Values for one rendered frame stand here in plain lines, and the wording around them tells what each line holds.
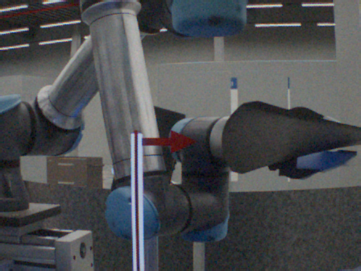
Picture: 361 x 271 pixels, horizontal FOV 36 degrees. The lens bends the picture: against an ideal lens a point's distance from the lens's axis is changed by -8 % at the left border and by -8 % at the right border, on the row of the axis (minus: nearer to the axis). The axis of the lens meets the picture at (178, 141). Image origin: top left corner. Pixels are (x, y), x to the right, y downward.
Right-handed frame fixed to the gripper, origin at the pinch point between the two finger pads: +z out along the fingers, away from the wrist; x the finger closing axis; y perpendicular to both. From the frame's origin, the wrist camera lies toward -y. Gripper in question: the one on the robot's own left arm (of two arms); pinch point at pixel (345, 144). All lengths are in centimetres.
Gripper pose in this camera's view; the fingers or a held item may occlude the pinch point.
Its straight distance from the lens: 72.2
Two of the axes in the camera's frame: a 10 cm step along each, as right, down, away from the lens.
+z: 6.0, 0.2, -8.0
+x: -0.9, 9.9, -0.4
